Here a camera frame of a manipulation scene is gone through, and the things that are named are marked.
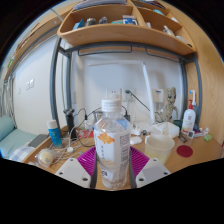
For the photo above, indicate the small white thermometer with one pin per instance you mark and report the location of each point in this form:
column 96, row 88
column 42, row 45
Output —
column 190, row 134

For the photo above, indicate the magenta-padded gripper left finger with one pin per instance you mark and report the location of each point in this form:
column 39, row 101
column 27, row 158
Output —
column 71, row 171

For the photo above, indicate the flat round red coaster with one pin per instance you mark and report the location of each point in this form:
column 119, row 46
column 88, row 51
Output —
column 184, row 151

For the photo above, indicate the grey striped curtain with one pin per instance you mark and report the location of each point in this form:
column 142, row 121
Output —
column 8, row 100

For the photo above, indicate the grey metal frame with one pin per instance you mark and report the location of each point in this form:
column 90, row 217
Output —
column 53, row 83

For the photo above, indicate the blue spray bottle white nozzle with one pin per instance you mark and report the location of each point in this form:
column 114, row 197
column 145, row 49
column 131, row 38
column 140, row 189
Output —
column 193, row 98

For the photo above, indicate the pale green pillow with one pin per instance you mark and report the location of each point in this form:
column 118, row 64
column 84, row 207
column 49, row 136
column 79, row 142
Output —
column 6, row 126

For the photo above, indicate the cream plastic cup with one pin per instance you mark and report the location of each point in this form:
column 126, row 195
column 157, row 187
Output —
column 159, row 150

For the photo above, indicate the clear plastic water bottle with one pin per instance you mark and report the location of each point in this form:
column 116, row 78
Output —
column 111, row 143

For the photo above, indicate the white power strip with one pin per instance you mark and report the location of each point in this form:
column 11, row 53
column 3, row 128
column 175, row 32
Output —
column 137, row 129

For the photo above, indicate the wooden shelf unit with items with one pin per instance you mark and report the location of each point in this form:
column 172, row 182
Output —
column 116, row 33

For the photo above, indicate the white wall socket box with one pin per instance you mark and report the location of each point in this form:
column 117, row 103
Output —
column 158, row 95

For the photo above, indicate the long wooden wall shelf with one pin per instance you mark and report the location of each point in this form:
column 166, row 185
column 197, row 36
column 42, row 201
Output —
column 30, row 43

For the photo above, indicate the white open box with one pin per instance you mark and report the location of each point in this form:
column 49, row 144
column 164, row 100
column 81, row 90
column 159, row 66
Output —
column 166, row 129

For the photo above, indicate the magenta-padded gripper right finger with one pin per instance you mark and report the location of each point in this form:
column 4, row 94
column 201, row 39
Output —
column 153, row 171

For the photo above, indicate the dark grey laptop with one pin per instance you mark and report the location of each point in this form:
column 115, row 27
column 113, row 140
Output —
column 39, row 140

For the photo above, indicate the wrapped pale bread bun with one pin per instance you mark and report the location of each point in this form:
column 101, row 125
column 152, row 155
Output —
column 46, row 157

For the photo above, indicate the white wall outlet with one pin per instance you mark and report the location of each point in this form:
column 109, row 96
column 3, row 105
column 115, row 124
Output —
column 115, row 93

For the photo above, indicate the white wall switch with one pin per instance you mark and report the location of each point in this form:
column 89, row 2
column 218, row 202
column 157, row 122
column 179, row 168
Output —
column 30, row 84

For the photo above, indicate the blue white checked blanket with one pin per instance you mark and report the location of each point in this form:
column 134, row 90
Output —
column 21, row 154

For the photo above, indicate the black electric shaver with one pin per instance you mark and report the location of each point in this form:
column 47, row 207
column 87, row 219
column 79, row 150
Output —
column 70, row 121

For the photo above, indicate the bed with green sheet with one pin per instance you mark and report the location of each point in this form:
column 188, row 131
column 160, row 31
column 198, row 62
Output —
column 13, row 141

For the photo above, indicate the white pump bottle red top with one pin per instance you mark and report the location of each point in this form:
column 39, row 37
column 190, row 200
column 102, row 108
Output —
column 188, row 120

